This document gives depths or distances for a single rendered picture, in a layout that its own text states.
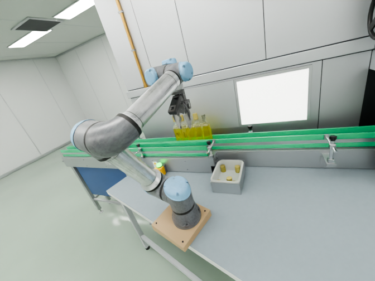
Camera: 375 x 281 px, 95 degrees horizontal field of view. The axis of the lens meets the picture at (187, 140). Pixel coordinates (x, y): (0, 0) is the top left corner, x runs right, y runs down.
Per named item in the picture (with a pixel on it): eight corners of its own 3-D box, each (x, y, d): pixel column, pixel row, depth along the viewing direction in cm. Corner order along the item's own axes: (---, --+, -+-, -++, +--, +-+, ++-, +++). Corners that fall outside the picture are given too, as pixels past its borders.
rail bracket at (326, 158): (328, 161, 100) (332, 126, 91) (338, 180, 87) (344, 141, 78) (318, 161, 102) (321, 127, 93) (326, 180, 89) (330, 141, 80)
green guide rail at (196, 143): (211, 150, 126) (209, 140, 123) (211, 150, 125) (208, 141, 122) (70, 152, 204) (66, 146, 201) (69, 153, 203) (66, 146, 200)
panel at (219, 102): (308, 120, 111) (311, 63, 97) (309, 121, 108) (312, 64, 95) (184, 129, 151) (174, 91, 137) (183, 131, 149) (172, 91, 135)
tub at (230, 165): (245, 170, 116) (244, 160, 113) (241, 194, 98) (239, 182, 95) (220, 169, 124) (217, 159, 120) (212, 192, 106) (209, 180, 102)
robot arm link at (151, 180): (170, 205, 87) (75, 144, 49) (150, 195, 96) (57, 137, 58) (181, 184, 92) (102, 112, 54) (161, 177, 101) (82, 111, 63)
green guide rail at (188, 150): (208, 155, 120) (206, 145, 117) (208, 156, 119) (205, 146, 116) (64, 155, 198) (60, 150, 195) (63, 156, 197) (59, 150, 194)
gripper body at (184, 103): (192, 108, 97) (187, 87, 92) (186, 114, 90) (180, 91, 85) (180, 110, 100) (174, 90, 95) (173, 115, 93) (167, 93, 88)
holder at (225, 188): (245, 166, 121) (244, 157, 117) (240, 194, 99) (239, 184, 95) (221, 166, 128) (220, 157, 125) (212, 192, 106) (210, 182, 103)
